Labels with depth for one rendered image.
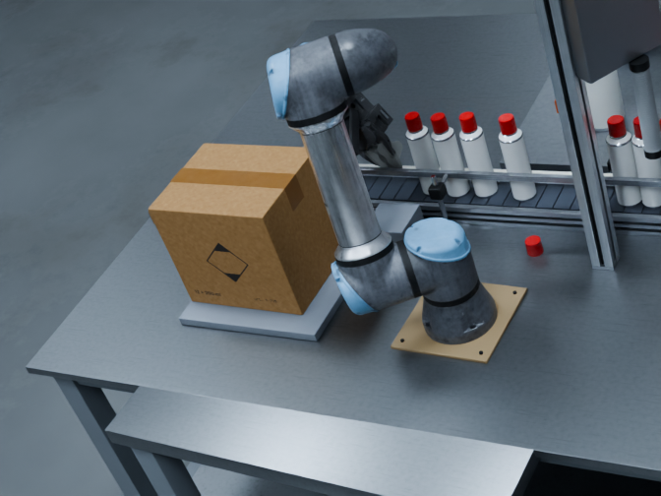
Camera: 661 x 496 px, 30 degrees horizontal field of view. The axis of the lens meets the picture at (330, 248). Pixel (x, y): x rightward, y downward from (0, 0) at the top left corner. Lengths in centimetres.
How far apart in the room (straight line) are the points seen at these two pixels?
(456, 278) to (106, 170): 305
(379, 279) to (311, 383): 29
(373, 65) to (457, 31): 129
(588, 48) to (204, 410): 105
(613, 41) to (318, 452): 93
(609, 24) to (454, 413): 76
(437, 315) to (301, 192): 40
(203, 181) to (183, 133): 260
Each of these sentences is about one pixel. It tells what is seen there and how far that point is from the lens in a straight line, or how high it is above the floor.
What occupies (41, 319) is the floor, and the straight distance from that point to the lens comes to 455.
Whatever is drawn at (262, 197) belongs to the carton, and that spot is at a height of 112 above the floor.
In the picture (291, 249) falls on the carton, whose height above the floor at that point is 100.
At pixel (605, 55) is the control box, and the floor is 133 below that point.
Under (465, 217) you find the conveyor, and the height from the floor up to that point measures 84.
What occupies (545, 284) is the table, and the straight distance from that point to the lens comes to 253.
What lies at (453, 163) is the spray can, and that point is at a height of 97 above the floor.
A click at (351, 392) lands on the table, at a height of 83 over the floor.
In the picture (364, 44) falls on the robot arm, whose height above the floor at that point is 145.
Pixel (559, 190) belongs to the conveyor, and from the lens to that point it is 269.
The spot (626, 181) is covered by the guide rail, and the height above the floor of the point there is 96.
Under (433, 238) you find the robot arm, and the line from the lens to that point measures 234.
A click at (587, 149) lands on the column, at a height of 113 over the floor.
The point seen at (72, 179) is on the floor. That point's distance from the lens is 528.
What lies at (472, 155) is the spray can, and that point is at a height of 100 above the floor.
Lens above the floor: 246
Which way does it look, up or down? 36 degrees down
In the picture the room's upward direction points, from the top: 21 degrees counter-clockwise
